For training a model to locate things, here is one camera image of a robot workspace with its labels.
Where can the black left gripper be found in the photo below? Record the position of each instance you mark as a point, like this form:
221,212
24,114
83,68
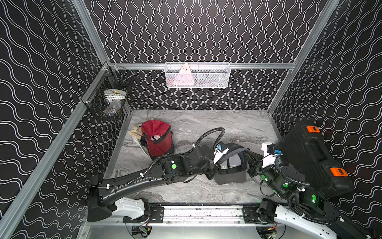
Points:
212,171

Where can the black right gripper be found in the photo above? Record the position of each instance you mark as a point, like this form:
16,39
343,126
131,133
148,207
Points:
255,169

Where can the dark grey cap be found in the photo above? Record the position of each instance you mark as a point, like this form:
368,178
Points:
233,166

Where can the red and black cap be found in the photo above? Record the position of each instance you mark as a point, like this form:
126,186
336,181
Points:
158,136

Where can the beige cap with black lettering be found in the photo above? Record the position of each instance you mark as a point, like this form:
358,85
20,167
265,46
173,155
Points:
136,132

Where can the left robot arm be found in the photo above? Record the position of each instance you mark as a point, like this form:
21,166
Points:
164,170

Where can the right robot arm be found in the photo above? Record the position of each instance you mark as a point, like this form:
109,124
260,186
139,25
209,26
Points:
306,207

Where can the black plastic tool case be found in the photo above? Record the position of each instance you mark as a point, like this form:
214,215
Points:
303,147

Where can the pink triangular card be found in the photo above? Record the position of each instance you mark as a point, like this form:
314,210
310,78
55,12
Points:
185,77

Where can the white item in black basket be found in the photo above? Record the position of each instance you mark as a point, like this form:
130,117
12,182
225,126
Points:
114,99

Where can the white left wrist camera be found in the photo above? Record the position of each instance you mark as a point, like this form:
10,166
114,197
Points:
220,150

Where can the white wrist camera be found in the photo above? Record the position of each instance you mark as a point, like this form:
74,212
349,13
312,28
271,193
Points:
220,150
271,151

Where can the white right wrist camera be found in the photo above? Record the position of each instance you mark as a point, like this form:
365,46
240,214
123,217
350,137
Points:
271,151

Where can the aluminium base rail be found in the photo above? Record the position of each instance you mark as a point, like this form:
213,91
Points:
200,215

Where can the white wire wall basket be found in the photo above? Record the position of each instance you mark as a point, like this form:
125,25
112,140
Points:
213,75

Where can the black wire mesh basket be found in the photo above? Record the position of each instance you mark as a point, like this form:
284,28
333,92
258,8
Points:
115,77

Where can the aluminium corner frame post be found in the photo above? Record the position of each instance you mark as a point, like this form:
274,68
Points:
91,30

